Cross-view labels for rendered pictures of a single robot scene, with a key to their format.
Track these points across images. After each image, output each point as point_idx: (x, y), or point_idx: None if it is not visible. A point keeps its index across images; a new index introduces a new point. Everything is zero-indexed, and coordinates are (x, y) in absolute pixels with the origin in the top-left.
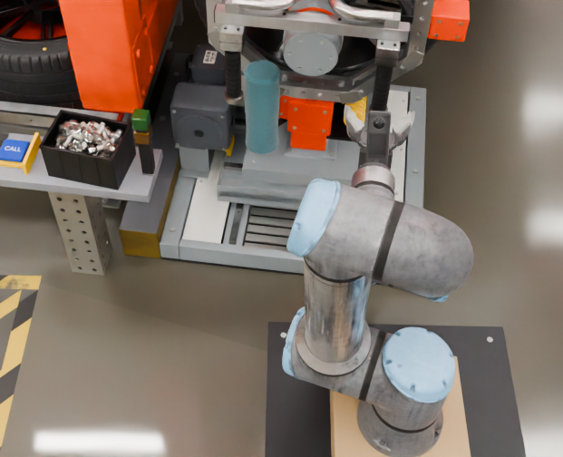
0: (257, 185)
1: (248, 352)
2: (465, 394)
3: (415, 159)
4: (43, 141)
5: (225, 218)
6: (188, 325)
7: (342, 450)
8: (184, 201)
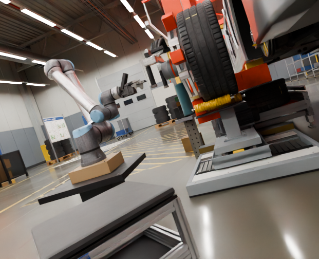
0: None
1: (166, 181)
2: (100, 176)
3: (262, 166)
4: None
5: (211, 155)
6: (177, 171)
7: None
8: None
